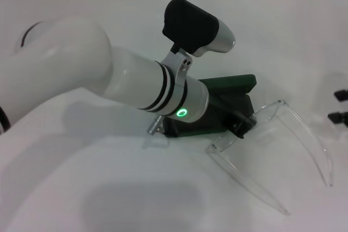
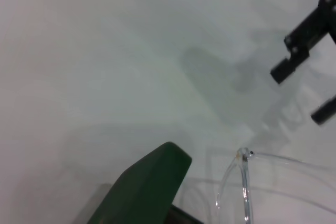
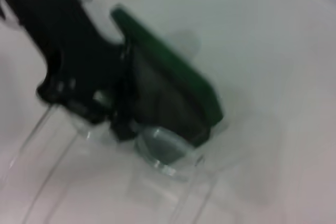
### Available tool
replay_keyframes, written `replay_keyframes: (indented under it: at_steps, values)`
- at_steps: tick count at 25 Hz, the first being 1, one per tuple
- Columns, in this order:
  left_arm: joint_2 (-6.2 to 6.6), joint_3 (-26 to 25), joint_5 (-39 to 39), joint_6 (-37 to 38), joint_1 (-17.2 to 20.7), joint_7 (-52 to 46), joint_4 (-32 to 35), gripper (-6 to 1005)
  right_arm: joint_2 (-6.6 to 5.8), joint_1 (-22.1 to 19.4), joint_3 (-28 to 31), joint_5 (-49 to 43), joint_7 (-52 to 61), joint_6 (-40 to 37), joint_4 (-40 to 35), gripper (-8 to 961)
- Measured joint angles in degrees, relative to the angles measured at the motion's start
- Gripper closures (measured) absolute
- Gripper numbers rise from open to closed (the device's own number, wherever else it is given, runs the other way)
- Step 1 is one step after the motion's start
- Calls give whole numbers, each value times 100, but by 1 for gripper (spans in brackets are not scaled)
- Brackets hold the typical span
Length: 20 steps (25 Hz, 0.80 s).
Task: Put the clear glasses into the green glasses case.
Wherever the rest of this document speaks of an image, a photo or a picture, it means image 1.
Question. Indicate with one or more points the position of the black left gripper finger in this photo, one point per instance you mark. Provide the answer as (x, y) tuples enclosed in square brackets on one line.
[(238, 131), (246, 121)]

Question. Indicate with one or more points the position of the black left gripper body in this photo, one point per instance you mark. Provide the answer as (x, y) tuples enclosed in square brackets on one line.
[(220, 115)]

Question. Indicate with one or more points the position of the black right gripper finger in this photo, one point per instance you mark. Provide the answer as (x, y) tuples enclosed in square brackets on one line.
[(340, 118), (342, 95)]

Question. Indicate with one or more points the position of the clear transparent glasses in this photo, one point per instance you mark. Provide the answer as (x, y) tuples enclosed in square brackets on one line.
[(225, 145)]

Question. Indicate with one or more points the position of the green glasses case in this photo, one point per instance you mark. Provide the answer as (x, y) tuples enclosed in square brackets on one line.
[(239, 80)]

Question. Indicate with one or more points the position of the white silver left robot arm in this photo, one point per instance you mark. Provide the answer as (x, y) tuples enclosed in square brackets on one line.
[(81, 58)]

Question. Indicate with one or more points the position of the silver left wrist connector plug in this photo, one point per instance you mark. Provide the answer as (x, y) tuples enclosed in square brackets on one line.
[(154, 126)]

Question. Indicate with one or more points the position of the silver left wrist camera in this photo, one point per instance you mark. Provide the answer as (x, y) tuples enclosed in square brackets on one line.
[(195, 28)]

